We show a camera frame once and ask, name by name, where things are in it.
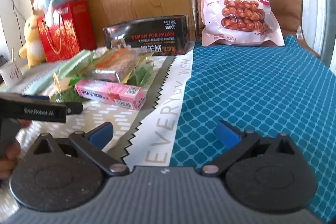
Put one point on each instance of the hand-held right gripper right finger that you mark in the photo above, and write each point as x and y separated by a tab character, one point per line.
227	134

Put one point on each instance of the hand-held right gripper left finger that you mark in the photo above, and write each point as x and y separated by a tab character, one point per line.
101	133

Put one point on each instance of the pink rectangular box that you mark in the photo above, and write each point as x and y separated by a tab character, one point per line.
110	92

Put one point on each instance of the teal patterned cloth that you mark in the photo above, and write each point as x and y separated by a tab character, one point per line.
257	92

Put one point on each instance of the white fried dough snack bag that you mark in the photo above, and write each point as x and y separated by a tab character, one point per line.
237	6

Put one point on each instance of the white paper card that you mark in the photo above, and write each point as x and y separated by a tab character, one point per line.
10	73

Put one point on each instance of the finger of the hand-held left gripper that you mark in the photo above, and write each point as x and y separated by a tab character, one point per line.
74	107

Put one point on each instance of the light green snack packet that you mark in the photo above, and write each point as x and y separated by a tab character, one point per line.
73	64

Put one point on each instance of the red gift bag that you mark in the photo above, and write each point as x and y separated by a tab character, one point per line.
68	29

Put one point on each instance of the spiral notebook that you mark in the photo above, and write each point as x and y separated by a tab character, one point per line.
34	79

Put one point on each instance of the yellow plush duck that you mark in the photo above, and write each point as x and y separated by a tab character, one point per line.
32	37

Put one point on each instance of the white lettered cloth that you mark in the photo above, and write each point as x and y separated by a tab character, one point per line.
168	108

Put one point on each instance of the person's left hand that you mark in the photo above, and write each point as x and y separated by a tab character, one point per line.
9	161

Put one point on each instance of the black printed box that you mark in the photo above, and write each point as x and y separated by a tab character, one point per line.
149	35

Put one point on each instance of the green leaf-print packet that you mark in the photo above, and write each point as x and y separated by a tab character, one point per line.
143	74

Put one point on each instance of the dark green packet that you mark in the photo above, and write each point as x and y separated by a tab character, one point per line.
65	95

